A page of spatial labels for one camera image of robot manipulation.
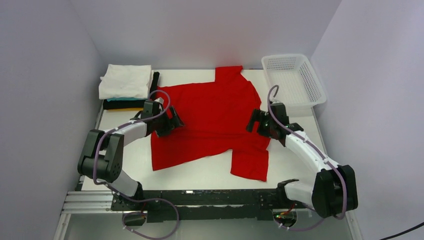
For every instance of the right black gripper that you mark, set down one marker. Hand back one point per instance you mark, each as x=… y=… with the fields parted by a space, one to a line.
x=259 y=116

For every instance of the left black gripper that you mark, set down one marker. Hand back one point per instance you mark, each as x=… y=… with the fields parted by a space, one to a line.
x=170 y=125

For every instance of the red t-shirt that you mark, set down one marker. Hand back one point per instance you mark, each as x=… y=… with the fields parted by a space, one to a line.
x=215 y=116

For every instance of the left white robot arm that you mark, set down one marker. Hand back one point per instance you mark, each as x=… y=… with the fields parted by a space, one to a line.
x=102 y=155

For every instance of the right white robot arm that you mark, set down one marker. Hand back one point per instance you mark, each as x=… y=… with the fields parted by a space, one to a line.
x=333 y=193

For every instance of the yellow folded t-shirt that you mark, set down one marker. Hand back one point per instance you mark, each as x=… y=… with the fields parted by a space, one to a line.
x=136 y=109

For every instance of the white plastic basket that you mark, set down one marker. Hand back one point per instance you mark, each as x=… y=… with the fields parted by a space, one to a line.
x=299 y=85

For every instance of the teal folded t-shirt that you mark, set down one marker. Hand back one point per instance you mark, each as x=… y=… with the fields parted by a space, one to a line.
x=125 y=99

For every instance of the black folded t-shirt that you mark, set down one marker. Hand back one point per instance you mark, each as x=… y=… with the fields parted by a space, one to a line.
x=132 y=103

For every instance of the white folded t-shirt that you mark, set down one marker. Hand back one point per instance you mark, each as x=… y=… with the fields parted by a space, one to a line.
x=125 y=81

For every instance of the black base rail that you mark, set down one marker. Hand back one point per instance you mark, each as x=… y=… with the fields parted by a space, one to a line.
x=223 y=204

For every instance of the aluminium frame rail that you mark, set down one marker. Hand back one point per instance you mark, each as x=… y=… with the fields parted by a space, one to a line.
x=87 y=202

